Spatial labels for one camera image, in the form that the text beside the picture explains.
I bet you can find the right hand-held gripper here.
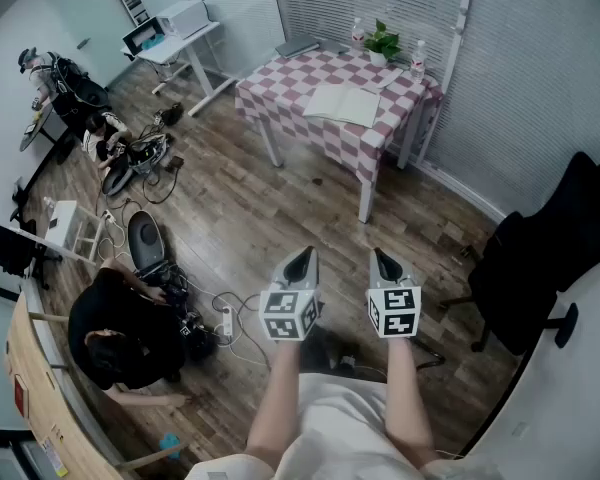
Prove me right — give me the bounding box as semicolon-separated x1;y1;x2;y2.
365;246;423;340

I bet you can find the white stool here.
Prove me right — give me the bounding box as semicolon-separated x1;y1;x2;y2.
43;199;107;265

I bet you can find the green plant in white pot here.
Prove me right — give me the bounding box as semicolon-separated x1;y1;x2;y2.
362;19;403;68

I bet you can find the round black table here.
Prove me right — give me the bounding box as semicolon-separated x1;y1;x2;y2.
10;109;79;208

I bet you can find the wooden board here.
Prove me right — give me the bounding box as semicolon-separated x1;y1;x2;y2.
2;291;126;480

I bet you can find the black bag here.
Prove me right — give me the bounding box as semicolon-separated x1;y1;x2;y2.
153;101;185;127

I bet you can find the person's black shoe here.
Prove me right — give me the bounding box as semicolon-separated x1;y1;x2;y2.
299;326;387;383

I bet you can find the grey closed laptop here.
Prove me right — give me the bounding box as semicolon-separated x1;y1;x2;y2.
274;34;321;59

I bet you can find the white printer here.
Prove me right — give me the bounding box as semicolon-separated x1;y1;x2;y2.
156;0;212;40

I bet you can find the person's right forearm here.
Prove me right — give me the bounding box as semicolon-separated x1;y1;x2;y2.
382;336;440;469

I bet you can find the gray equipment with cables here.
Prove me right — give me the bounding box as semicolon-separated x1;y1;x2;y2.
128;131;175;175

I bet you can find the clear plastic water bottle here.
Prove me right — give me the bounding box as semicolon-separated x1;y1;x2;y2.
409;40;427;84
350;16;366;52

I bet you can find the white table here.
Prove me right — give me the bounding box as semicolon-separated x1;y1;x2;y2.
256;112;426;224

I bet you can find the person's left forearm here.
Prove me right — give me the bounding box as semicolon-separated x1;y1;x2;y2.
244;338;305;469

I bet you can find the black equipment with cables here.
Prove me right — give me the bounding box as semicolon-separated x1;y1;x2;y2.
142;261;217;362

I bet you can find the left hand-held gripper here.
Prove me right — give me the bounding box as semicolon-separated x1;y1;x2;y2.
258;246;324;342

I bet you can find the person's white clothing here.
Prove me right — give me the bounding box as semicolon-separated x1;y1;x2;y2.
184;371;504;480

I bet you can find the red white checkered tablecloth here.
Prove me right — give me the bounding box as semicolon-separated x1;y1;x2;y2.
234;47;444;185

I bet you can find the white curved desk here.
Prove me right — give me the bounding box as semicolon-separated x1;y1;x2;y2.
459;250;600;480

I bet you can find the wooden stick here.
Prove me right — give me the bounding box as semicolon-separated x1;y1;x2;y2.
114;440;189;472

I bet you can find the black office chair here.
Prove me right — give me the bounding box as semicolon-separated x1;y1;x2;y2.
0;214;65;292
439;151;600;357

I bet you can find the white standing desk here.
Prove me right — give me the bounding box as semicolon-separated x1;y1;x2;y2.
120;20;239;118

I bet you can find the gray seat shell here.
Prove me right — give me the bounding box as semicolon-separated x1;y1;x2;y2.
102;155;134;198
127;211;167;272

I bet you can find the black framed box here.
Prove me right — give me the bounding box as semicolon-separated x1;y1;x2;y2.
122;16;167;58

